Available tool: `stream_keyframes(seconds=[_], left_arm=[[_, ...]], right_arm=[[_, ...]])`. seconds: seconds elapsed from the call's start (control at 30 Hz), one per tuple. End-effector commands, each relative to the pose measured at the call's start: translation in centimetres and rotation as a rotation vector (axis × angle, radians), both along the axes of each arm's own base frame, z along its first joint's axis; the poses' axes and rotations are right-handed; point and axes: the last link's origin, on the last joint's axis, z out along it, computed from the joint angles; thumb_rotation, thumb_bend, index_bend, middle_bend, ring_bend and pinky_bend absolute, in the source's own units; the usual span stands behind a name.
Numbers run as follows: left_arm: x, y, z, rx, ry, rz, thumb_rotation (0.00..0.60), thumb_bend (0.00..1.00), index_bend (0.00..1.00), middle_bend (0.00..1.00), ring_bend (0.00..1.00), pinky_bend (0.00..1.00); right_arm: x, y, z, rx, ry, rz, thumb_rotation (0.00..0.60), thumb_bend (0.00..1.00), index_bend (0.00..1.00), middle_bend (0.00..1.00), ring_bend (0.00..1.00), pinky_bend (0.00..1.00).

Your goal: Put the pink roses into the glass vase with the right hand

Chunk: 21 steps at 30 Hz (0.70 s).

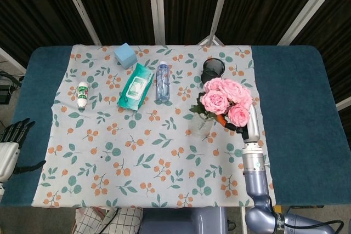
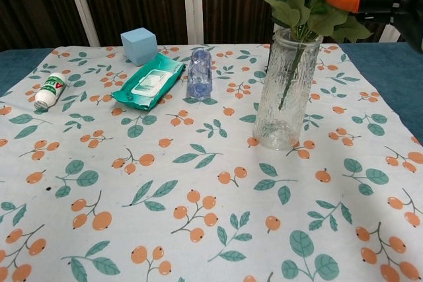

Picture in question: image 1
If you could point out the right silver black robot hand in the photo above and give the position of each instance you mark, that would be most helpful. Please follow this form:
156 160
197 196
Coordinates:
253 127

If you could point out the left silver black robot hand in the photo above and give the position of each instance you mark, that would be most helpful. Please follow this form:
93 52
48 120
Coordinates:
8 154

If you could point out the pink artificial rose bouquet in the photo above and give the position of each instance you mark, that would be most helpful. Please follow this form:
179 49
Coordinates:
216 99

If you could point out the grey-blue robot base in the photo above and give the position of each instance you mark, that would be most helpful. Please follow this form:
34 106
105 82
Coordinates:
183 221

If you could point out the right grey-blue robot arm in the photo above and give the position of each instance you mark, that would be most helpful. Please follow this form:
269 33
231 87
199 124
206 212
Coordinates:
256 184

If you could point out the clear textured glass vase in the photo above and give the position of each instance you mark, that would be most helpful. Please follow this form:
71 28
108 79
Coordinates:
200 130

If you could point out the black electronic equipment box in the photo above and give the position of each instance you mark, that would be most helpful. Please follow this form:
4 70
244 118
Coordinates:
5 91

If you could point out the teal fabric table cover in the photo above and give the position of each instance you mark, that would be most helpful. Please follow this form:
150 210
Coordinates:
301 86

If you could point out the black mesh pen holder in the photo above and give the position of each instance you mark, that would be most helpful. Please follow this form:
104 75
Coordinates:
212 71

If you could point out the white bottle with green label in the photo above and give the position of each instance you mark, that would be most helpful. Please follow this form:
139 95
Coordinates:
82 94

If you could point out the grey tripod stand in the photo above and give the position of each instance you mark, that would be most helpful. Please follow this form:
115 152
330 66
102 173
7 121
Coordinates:
211 39

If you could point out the clear plastic water bottle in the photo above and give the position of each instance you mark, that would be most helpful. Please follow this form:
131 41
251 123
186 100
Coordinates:
163 83

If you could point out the fruit and leaf print tablecloth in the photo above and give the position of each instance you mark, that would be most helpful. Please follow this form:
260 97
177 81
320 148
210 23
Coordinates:
142 149

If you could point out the black and white checked bag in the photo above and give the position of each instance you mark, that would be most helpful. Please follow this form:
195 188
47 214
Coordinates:
109 221

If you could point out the green wet wipes pack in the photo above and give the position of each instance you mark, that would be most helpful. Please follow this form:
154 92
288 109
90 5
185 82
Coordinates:
135 87

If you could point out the light blue cube box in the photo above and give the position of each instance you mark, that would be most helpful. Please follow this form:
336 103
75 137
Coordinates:
124 54

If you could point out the white partition frame post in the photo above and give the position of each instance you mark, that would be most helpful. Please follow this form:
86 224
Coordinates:
79 6
219 1
304 9
157 6

